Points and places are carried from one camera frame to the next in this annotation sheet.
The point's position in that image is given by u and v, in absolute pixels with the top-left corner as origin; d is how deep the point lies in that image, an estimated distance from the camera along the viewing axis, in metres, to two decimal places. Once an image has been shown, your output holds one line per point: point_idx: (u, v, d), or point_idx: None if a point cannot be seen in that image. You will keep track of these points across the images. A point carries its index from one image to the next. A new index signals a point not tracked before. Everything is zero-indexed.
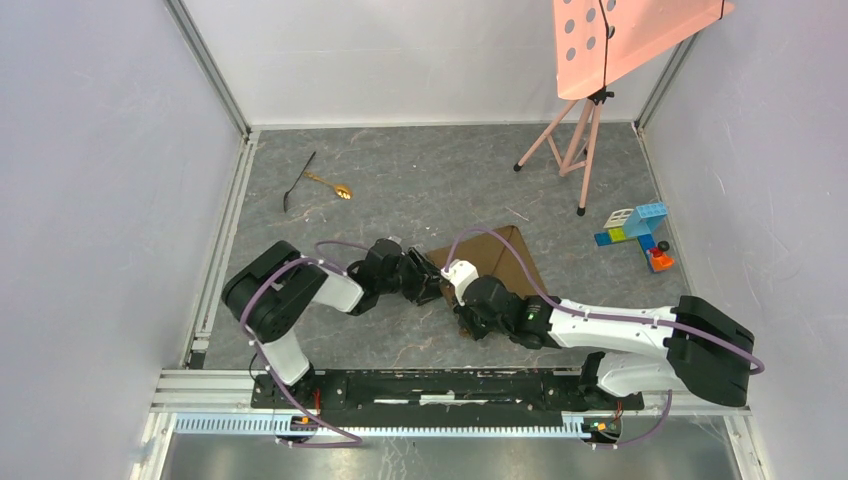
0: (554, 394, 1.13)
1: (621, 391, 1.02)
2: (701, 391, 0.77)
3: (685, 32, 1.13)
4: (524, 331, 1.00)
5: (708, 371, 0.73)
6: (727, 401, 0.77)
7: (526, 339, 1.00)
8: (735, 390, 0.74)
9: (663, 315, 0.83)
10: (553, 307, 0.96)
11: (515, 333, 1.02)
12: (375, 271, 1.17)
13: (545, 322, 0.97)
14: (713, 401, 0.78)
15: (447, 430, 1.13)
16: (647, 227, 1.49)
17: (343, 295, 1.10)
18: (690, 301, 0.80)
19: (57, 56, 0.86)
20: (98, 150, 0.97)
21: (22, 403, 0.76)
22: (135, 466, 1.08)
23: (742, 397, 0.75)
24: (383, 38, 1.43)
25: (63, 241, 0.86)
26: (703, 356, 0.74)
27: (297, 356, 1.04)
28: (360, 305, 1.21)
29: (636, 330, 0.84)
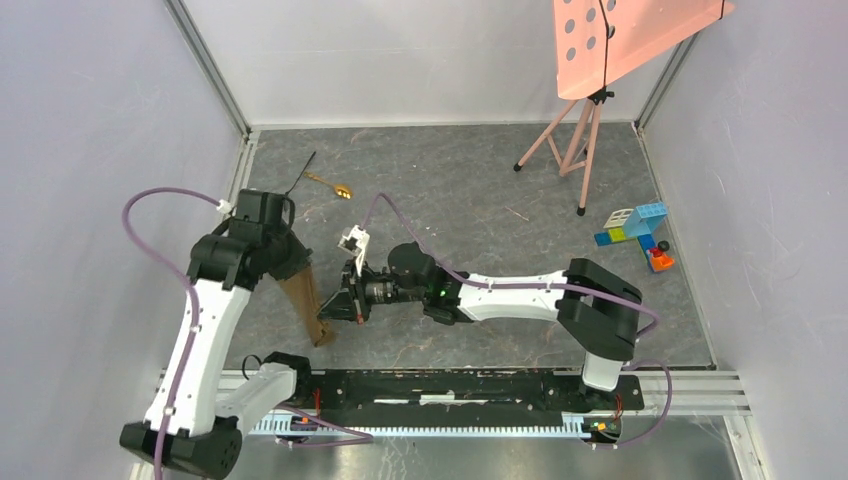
0: (553, 394, 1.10)
1: (612, 380, 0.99)
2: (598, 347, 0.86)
3: (686, 31, 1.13)
4: (440, 305, 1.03)
5: (598, 328, 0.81)
6: (624, 354, 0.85)
7: (439, 313, 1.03)
8: (623, 345, 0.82)
9: (554, 279, 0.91)
10: (462, 282, 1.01)
11: (430, 306, 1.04)
12: (254, 219, 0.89)
13: (456, 297, 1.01)
14: (614, 355, 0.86)
15: (447, 430, 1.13)
16: (647, 227, 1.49)
17: (235, 319, 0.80)
18: (579, 263, 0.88)
19: (58, 58, 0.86)
20: (99, 151, 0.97)
21: (23, 402, 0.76)
22: (135, 465, 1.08)
23: (629, 349, 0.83)
24: (383, 38, 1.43)
25: (64, 241, 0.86)
26: (590, 313, 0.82)
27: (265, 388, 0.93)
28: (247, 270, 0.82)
29: (532, 295, 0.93)
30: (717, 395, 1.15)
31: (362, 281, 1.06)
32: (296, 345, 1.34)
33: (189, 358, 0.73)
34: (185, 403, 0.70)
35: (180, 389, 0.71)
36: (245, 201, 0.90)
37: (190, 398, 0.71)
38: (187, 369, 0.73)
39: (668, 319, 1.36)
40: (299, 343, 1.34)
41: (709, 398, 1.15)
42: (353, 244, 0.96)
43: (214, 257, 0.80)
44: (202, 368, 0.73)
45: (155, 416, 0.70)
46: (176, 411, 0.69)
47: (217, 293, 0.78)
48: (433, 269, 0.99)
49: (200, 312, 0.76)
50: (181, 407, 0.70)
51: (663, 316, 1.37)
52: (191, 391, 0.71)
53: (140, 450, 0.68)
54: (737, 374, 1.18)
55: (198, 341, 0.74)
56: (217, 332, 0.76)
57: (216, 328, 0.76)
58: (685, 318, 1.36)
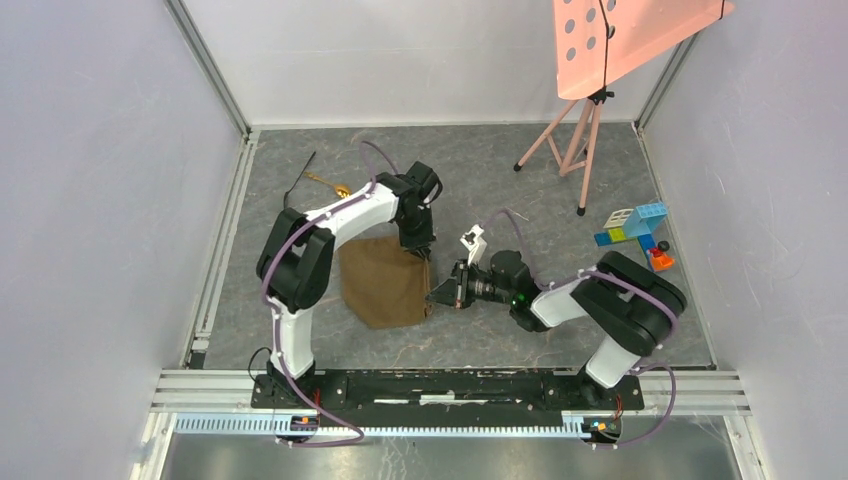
0: (554, 394, 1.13)
1: (614, 378, 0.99)
2: (615, 336, 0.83)
3: (686, 32, 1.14)
4: (525, 310, 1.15)
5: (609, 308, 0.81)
6: (644, 349, 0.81)
7: (522, 317, 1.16)
8: (639, 333, 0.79)
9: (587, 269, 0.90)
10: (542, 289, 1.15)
11: (516, 309, 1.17)
12: (418, 181, 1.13)
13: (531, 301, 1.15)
14: (632, 351, 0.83)
15: (447, 430, 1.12)
16: (647, 227, 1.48)
17: (376, 216, 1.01)
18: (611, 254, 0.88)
19: (57, 57, 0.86)
20: (98, 150, 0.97)
21: (22, 401, 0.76)
22: (135, 466, 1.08)
23: (649, 342, 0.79)
24: (383, 38, 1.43)
25: (63, 241, 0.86)
26: (604, 297, 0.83)
27: (307, 346, 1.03)
28: (401, 203, 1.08)
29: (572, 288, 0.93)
30: (718, 395, 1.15)
31: (469, 273, 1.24)
32: None
33: (355, 204, 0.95)
34: (337, 220, 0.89)
35: (339, 211, 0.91)
36: (417, 168, 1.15)
37: (342, 219, 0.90)
38: (350, 206, 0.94)
39: None
40: None
41: (709, 398, 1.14)
42: (471, 238, 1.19)
43: (391, 183, 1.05)
44: (358, 214, 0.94)
45: (314, 215, 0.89)
46: (329, 219, 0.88)
47: (388, 194, 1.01)
48: (526, 278, 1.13)
49: (374, 192, 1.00)
50: (333, 220, 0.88)
51: None
52: (346, 216, 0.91)
53: (287, 225, 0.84)
54: (737, 374, 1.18)
55: (364, 201, 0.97)
56: (374, 207, 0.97)
57: (377, 205, 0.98)
58: (685, 318, 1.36)
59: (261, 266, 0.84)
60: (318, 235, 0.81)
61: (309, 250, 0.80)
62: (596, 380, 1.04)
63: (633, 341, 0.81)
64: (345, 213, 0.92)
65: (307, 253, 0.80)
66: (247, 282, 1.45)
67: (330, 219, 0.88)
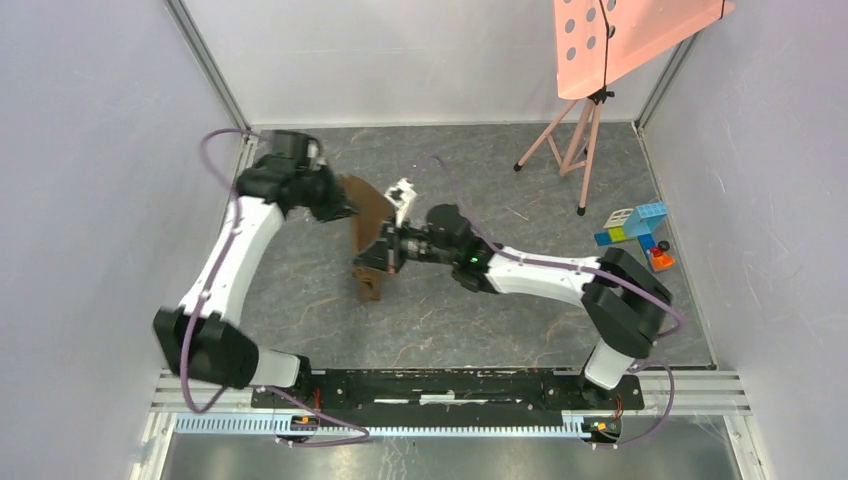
0: (553, 394, 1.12)
1: (614, 378, 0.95)
2: (614, 339, 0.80)
3: (686, 32, 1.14)
4: (468, 271, 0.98)
5: (616, 314, 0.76)
6: (638, 351, 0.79)
7: (466, 280, 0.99)
8: (643, 340, 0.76)
9: (587, 263, 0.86)
10: (494, 251, 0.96)
11: (457, 271, 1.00)
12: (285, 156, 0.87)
13: (484, 265, 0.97)
14: (627, 351, 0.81)
15: (447, 430, 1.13)
16: (647, 227, 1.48)
17: (266, 232, 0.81)
18: (614, 252, 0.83)
19: (58, 57, 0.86)
20: (99, 151, 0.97)
21: (22, 401, 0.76)
22: (135, 466, 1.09)
23: (646, 347, 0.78)
24: (383, 37, 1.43)
25: (64, 240, 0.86)
26: (615, 301, 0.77)
27: (278, 362, 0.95)
28: (282, 195, 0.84)
29: (561, 275, 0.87)
30: (717, 395, 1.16)
31: (401, 233, 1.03)
32: (296, 345, 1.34)
33: (231, 251, 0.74)
34: (220, 291, 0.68)
35: (217, 275, 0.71)
36: (277, 139, 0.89)
37: (225, 283, 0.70)
38: (224, 263, 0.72)
39: (668, 319, 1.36)
40: (299, 342, 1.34)
41: (709, 398, 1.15)
42: (398, 194, 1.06)
43: (255, 186, 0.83)
44: (245, 259, 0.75)
45: (189, 302, 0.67)
46: (210, 298, 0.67)
47: (259, 207, 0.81)
48: (467, 234, 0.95)
49: (242, 221, 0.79)
50: (215, 297, 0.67)
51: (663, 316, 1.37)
52: (229, 279, 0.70)
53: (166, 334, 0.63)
54: (737, 374, 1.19)
55: (237, 242, 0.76)
56: (254, 236, 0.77)
57: (254, 234, 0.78)
58: (685, 318, 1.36)
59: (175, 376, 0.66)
60: (208, 328, 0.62)
61: (209, 343, 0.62)
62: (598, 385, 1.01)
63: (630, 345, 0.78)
64: (224, 275, 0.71)
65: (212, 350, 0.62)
66: None
67: (211, 296, 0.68)
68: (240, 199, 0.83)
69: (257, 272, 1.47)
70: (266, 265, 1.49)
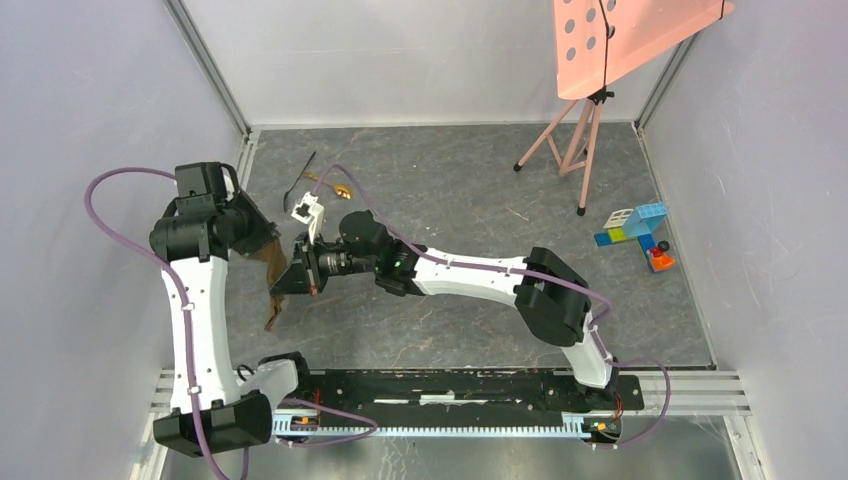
0: (554, 394, 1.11)
1: (603, 376, 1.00)
2: (546, 332, 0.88)
3: (686, 31, 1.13)
4: (391, 275, 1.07)
5: (550, 312, 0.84)
6: (566, 342, 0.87)
7: (391, 285, 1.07)
8: (570, 333, 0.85)
9: (514, 264, 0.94)
10: (418, 256, 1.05)
11: (382, 276, 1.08)
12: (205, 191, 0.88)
13: (410, 269, 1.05)
14: (557, 342, 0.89)
15: (447, 430, 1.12)
16: (647, 227, 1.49)
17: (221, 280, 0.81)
18: (538, 251, 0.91)
19: (58, 57, 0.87)
20: (99, 151, 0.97)
21: (22, 400, 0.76)
22: (135, 466, 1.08)
23: (574, 337, 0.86)
24: (383, 38, 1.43)
25: (65, 240, 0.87)
26: (544, 301, 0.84)
27: (279, 372, 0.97)
28: (213, 235, 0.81)
29: (491, 277, 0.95)
30: (717, 395, 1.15)
31: (315, 251, 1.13)
32: (296, 345, 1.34)
33: (196, 334, 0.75)
34: (208, 378, 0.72)
35: (194, 360, 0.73)
36: (185, 176, 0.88)
37: (208, 366, 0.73)
38: (196, 345, 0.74)
39: (668, 319, 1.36)
40: (299, 342, 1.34)
41: (709, 398, 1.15)
42: (305, 211, 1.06)
43: (175, 232, 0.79)
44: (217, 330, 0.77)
45: (183, 402, 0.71)
46: (200, 390, 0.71)
47: (194, 263, 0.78)
48: (383, 239, 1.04)
49: (187, 291, 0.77)
50: (206, 387, 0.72)
51: (663, 316, 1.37)
52: (212, 361, 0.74)
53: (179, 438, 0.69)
54: (737, 374, 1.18)
55: (195, 318, 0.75)
56: (209, 304, 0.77)
57: (209, 299, 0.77)
58: (685, 318, 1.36)
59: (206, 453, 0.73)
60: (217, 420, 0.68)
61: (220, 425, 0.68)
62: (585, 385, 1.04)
63: (560, 337, 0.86)
64: (203, 361, 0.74)
65: (227, 434, 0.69)
66: (248, 281, 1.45)
67: (199, 389, 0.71)
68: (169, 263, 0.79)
69: (257, 272, 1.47)
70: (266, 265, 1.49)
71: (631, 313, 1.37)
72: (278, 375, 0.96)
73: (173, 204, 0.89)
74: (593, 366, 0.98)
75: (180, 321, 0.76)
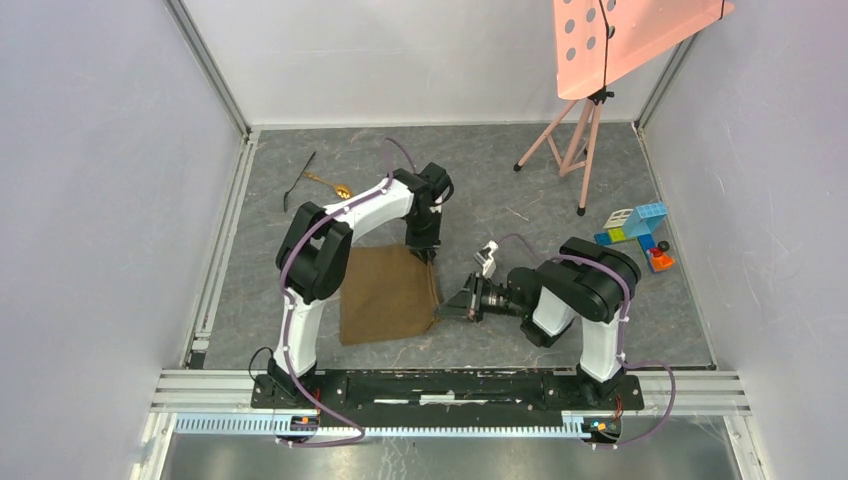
0: (554, 394, 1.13)
1: (606, 371, 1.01)
2: (573, 304, 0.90)
3: (686, 31, 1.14)
4: (534, 325, 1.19)
5: (561, 278, 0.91)
6: (599, 315, 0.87)
7: (532, 334, 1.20)
8: (593, 298, 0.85)
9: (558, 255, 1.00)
10: None
11: (526, 325, 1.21)
12: (432, 180, 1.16)
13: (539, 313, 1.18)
14: (590, 319, 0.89)
15: (447, 430, 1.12)
16: (647, 227, 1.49)
17: (391, 210, 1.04)
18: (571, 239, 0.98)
19: (57, 57, 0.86)
20: (98, 151, 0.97)
21: (22, 400, 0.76)
22: (135, 466, 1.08)
23: (604, 309, 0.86)
24: (383, 38, 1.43)
25: (63, 240, 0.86)
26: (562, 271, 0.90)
27: (312, 344, 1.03)
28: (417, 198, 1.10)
29: None
30: (717, 395, 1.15)
31: (484, 286, 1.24)
32: None
33: (369, 200, 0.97)
34: (354, 215, 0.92)
35: (358, 204, 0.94)
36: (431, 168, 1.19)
37: (360, 212, 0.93)
38: (366, 201, 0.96)
39: (668, 319, 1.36)
40: None
41: (709, 398, 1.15)
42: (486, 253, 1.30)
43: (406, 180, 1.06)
44: (373, 210, 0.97)
45: (332, 209, 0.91)
46: (347, 214, 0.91)
47: (404, 190, 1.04)
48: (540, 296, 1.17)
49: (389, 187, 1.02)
50: (350, 215, 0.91)
51: (663, 316, 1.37)
52: (362, 212, 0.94)
53: (303, 219, 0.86)
54: (736, 374, 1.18)
55: (379, 197, 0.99)
56: (387, 202, 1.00)
57: (391, 201, 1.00)
58: (685, 318, 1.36)
59: (281, 258, 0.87)
60: (337, 229, 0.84)
61: (327, 244, 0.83)
62: (593, 376, 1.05)
63: (588, 307, 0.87)
64: (361, 208, 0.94)
65: (325, 245, 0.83)
66: (247, 282, 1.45)
67: (348, 213, 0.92)
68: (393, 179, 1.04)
69: (257, 272, 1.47)
70: (266, 265, 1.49)
71: (631, 313, 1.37)
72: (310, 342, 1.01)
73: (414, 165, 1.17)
74: (607, 355, 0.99)
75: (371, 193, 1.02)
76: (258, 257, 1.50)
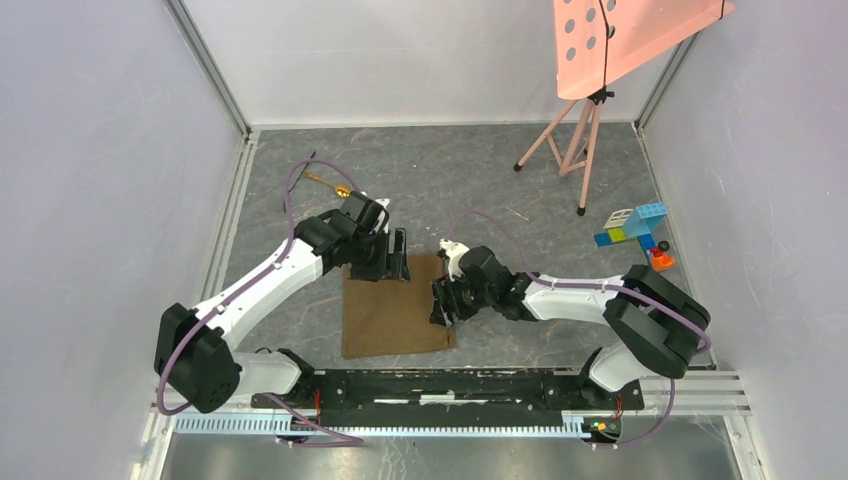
0: (553, 394, 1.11)
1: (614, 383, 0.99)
2: (641, 356, 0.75)
3: (686, 32, 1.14)
4: (507, 299, 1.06)
5: (644, 334, 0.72)
6: (672, 372, 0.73)
7: (508, 309, 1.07)
8: (672, 357, 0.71)
9: (611, 280, 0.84)
10: (532, 279, 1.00)
11: (498, 301, 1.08)
12: (353, 218, 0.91)
13: (521, 292, 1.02)
14: (657, 372, 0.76)
15: (447, 430, 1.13)
16: (647, 227, 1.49)
17: (293, 283, 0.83)
18: (640, 267, 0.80)
19: (58, 58, 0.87)
20: (99, 150, 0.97)
21: (22, 399, 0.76)
22: (135, 466, 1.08)
23: (681, 367, 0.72)
24: (383, 38, 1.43)
25: (64, 238, 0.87)
26: (638, 318, 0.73)
27: (276, 378, 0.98)
28: (331, 254, 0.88)
29: (588, 294, 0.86)
30: (717, 395, 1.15)
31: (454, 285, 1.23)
32: (296, 344, 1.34)
33: (256, 283, 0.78)
34: (234, 311, 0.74)
35: (238, 296, 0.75)
36: (352, 200, 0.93)
37: (241, 307, 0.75)
38: (254, 286, 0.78)
39: None
40: (299, 343, 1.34)
41: (709, 398, 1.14)
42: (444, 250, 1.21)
43: (315, 236, 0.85)
44: (265, 295, 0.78)
45: (204, 309, 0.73)
46: (222, 314, 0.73)
47: (306, 254, 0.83)
48: (496, 269, 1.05)
49: (286, 258, 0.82)
50: (227, 315, 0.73)
51: None
52: (246, 303, 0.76)
53: (169, 330, 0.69)
54: (736, 374, 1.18)
55: (271, 275, 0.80)
56: (288, 277, 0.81)
57: (289, 276, 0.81)
58: None
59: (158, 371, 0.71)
60: (207, 338, 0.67)
61: (198, 358, 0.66)
62: (599, 384, 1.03)
63: (662, 363, 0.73)
64: (243, 298, 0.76)
65: (195, 358, 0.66)
66: None
67: (224, 312, 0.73)
68: (294, 240, 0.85)
69: None
70: None
71: None
72: (268, 370, 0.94)
73: (329, 210, 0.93)
74: (632, 376, 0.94)
75: (259, 269, 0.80)
76: (258, 257, 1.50)
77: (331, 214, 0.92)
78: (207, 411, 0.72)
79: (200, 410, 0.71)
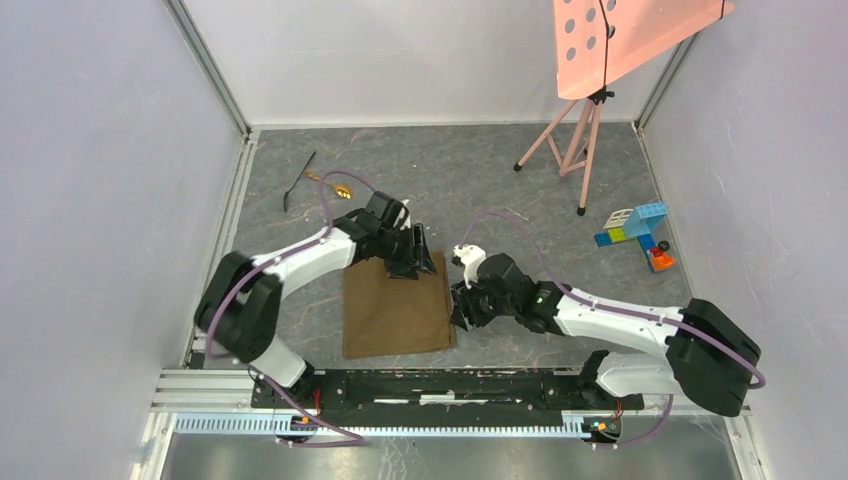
0: (553, 394, 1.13)
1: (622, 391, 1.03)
2: (696, 393, 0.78)
3: (685, 32, 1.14)
4: (531, 312, 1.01)
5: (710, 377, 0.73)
6: (724, 409, 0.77)
7: (531, 321, 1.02)
8: (732, 399, 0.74)
9: (669, 314, 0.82)
10: (563, 293, 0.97)
11: (522, 314, 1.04)
12: (377, 216, 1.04)
13: (552, 306, 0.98)
14: (706, 407, 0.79)
15: (446, 430, 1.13)
16: (647, 227, 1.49)
17: (330, 261, 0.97)
18: (700, 303, 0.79)
19: (57, 57, 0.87)
20: (98, 149, 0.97)
21: (22, 399, 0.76)
22: (135, 466, 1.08)
23: (736, 407, 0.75)
24: (383, 38, 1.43)
25: (64, 238, 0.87)
26: (703, 361, 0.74)
27: (290, 361, 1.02)
28: (359, 248, 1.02)
29: (640, 325, 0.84)
30: None
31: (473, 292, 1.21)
32: (296, 345, 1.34)
33: (306, 250, 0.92)
34: (287, 265, 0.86)
35: (290, 255, 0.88)
36: (375, 200, 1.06)
37: (292, 264, 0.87)
38: (301, 252, 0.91)
39: None
40: (299, 343, 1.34)
41: None
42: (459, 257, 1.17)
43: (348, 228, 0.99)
44: (311, 260, 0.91)
45: (260, 259, 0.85)
46: (278, 264, 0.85)
47: (344, 238, 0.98)
48: (518, 279, 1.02)
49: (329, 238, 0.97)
50: (281, 266, 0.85)
51: None
52: (296, 262, 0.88)
53: (228, 272, 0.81)
54: None
55: (317, 247, 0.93)
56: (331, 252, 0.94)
57: (332, 251, 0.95)
58: None
59: (202, 313, 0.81)
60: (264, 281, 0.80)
61: (253, 298, 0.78)
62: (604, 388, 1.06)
63: (719, 403, 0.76)
64: (294, 258, 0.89)
65: (251, 299, 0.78)
66: None
67: (279, 263, 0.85)
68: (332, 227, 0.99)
69: None
70: None
71: None
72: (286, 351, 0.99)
73: (356, 209, 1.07)
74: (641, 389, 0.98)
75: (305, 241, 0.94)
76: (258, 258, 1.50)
77: (358, 213, 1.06)
78: (243, 358, 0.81)
79: (240, 357, 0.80)
